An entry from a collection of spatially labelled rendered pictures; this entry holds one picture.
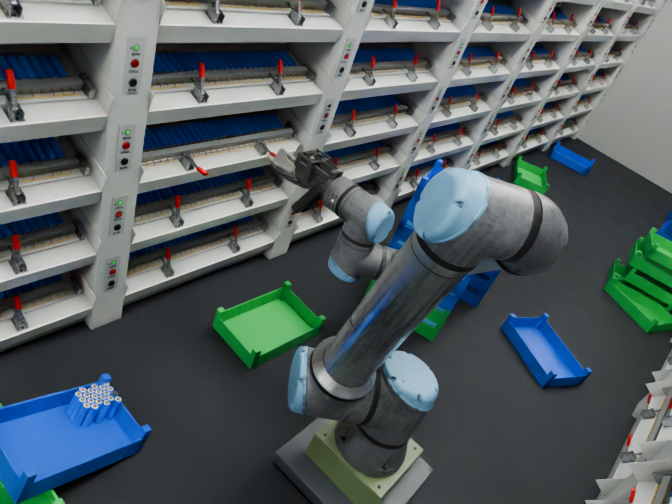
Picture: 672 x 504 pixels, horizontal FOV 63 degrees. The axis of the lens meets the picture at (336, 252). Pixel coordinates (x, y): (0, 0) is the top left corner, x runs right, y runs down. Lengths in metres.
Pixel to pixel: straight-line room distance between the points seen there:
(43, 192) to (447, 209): 0.92
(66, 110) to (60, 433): 0.73
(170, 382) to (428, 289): 0.93
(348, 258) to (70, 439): 0.77
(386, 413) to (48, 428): 0.78
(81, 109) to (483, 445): 1.46
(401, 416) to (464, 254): 0.56
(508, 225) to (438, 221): 0.10
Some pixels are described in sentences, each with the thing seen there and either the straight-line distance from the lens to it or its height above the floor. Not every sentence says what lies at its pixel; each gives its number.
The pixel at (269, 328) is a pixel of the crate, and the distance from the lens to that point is 1.82.
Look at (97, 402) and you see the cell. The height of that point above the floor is 0.08.
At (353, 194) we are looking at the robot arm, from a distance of 1.29.
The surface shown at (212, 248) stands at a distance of 1.88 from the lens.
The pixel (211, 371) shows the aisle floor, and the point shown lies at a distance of 1.66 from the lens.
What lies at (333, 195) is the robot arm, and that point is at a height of 0.64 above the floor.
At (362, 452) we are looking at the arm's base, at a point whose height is 0.20.
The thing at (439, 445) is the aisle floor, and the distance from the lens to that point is 1.77.
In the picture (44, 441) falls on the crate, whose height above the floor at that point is 0.06.
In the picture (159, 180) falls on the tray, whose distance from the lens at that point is 1.48.
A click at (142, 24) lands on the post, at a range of 1.25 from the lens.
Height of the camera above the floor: 1.29
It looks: 35 degrees down
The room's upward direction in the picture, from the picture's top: 23 degrees clockwise
